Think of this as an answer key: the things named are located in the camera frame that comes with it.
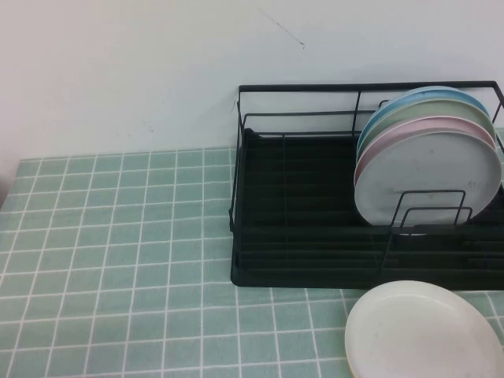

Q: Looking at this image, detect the light grey plate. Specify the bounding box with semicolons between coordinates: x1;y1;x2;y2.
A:
353;127;503;237

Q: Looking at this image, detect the pink plate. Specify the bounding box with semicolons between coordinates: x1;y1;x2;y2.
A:
353;115;498;187

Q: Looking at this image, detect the green plate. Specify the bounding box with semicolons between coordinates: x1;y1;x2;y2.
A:
357;98;498;159

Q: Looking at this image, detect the blue plate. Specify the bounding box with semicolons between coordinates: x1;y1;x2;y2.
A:
359;85;491;147

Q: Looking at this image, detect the cream white plate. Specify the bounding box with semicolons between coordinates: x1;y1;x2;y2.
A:
344;280;504;378

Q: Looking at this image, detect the black plastic drain tray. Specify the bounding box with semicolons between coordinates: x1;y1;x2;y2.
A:
230;127;504;289

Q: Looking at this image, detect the green checked tablecloth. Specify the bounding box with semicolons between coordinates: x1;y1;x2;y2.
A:
0;127;504;378

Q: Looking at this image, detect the black wire dish rack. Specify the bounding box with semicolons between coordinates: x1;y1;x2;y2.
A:
228;80;504;276

